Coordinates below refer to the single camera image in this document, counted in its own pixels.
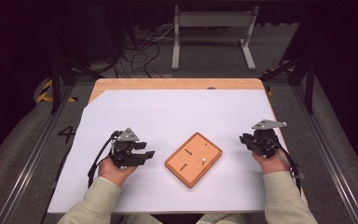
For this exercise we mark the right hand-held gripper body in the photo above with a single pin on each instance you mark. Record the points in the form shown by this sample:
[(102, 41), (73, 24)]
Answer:
[(265, 141)]

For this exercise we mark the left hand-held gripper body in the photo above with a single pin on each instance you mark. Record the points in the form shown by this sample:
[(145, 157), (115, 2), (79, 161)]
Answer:
[(127, 155)]

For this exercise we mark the person's left hand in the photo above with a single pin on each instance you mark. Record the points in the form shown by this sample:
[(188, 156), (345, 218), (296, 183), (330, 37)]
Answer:
[(115, 172)]

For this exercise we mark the person's right hand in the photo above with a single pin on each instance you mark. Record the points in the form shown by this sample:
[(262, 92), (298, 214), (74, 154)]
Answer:
[(272, 165)]

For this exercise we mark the dark screw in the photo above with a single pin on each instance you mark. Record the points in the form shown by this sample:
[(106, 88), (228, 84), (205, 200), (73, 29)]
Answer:
[(183, 167), (188, 152)]

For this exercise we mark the white table sheet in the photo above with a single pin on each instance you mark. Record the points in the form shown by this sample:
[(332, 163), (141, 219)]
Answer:
[(174, 118)]

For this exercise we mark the silver screw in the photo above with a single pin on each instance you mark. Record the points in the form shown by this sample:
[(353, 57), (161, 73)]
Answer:
[(203, 161)]

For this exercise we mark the orange wooden board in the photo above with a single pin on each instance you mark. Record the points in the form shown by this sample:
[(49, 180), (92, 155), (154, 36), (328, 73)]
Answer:
[(195, 168)]

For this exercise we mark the black metal stand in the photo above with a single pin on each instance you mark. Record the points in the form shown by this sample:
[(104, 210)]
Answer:
[(307, 84), (57, 84)]

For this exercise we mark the yellow black hazard tape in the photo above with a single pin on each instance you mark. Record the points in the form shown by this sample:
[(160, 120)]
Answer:
[(45, 91)]

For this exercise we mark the white metal stand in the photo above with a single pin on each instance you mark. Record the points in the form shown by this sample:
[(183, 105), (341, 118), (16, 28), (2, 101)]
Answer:
[(214, 20)]

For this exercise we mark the aluminium floor rail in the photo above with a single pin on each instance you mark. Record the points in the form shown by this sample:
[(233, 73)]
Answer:
[(31, 161), (329, 155)]

